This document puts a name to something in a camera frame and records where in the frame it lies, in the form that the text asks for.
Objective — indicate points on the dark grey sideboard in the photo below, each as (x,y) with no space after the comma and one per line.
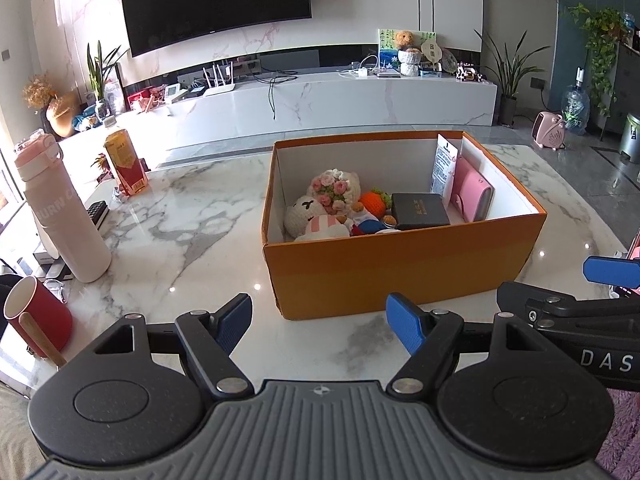
(631,80)

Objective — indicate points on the small brown teddy bear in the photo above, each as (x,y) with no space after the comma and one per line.
(404,40)

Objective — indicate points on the long-leaf green plant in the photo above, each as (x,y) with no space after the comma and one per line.
(102,72)

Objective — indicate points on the orange crochet carrot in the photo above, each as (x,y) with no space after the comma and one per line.
(372,201)

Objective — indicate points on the black wall television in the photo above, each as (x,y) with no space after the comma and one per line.
(215,0)

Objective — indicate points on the blue green painting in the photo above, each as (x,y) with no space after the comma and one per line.
(386,50)

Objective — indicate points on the dark wall socket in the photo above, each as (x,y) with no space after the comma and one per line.
(538,83)

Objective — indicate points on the white textured pot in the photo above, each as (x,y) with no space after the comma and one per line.
(409,62)

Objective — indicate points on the black ribbed remote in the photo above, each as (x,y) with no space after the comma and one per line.
(97,214)

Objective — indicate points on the black gift box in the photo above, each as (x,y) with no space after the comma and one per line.
(420,210)

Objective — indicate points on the orange drink bottle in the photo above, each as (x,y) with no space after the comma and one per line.
(125,160)

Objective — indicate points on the white router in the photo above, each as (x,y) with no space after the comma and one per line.
(220,86)

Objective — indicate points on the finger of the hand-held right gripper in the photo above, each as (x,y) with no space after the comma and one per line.
(575,312)
(612,270)

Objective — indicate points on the pink fan heater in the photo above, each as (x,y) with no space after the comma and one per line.
(549,132)

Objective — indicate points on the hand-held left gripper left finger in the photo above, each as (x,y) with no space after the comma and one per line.
(234,322)

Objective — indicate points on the orange cardboard box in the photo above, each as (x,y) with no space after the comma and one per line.
(400,265)

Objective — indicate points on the white water bottle pink lid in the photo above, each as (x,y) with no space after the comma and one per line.
(65,220)

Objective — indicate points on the tall potted plant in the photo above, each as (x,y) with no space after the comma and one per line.
(509,80)

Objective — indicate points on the silver trash can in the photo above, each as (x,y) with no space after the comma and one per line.
(631,137)

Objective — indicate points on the fan-shaped ornament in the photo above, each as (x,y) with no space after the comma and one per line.
(431,55)

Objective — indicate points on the black white cow figurines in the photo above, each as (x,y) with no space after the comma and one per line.
(468,72)

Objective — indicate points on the green pothos plant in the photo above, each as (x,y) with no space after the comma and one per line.
(600,45)

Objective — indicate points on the smartphone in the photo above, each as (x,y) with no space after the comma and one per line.
(635,247)

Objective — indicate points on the cream crochet bear with flowers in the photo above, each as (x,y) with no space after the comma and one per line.
(305,212)

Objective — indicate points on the blue water jug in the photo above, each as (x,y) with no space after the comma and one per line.
(576,107)

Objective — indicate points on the pink wallet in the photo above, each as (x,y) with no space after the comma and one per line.
(472,192)

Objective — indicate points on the pink striped white plush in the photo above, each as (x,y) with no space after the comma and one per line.
(325,227)

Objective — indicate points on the person's purple fluffy robe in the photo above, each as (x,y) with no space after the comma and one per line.
(625,435)

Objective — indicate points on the red patterned box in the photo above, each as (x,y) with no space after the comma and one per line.
(145,99)

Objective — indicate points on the small white display device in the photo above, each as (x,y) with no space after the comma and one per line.
(176,94)

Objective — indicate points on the white marble television cabinet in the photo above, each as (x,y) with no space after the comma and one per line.
(350,100)

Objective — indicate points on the orange vase dried flowers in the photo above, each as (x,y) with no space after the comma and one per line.
(57,115)

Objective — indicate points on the teddy bear white shirt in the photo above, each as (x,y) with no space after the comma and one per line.
(367,226)

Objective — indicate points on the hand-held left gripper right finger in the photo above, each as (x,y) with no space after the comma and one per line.
(405,322)

